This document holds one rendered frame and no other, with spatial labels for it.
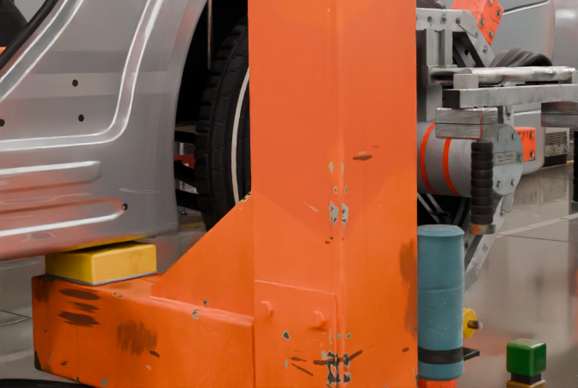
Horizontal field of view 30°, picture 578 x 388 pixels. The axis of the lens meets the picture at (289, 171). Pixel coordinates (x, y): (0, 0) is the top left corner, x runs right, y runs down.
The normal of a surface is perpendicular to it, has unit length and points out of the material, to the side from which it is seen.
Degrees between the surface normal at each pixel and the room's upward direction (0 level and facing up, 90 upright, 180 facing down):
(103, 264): 90
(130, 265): 90
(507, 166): 90
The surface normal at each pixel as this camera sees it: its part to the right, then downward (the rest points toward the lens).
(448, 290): 0.26, 0.08
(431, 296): -0.40, 0.13
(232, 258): -0.68, 0.08
